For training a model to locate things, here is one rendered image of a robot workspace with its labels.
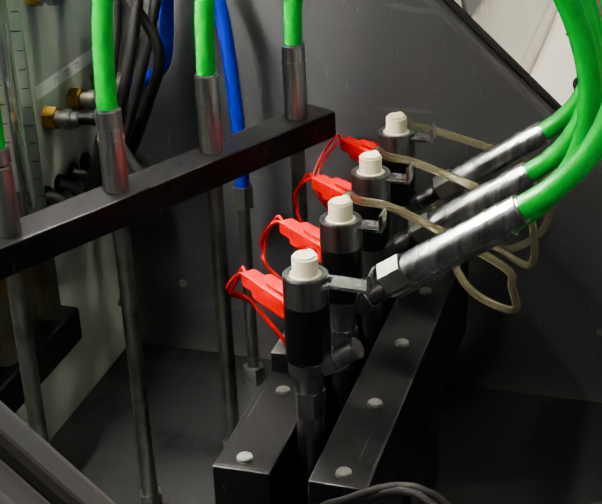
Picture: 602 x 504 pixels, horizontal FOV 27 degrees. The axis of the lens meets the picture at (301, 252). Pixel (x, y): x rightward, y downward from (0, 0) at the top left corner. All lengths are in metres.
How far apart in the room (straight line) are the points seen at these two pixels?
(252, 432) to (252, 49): 0.37
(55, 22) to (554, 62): 0.67
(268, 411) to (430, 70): 0.33
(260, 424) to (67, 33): 0.39
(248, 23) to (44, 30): 0.17
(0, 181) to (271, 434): 0.23
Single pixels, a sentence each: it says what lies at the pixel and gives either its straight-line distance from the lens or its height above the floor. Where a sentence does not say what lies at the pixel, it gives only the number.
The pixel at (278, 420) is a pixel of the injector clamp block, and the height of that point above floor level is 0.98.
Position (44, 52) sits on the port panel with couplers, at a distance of 1.02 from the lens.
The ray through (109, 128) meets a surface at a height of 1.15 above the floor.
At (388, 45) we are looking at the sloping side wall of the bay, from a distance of 1.02.
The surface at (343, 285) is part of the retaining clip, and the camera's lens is 0.75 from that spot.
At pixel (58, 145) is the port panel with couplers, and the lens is 1.05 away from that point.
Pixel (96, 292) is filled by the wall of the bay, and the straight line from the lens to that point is 1.14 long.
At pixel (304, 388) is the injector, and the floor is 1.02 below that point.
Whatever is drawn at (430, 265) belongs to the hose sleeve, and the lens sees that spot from 0.72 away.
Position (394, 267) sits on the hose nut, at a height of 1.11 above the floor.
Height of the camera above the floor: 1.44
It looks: 27 degrees down
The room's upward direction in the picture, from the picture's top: 2 degrees counter-clockwise
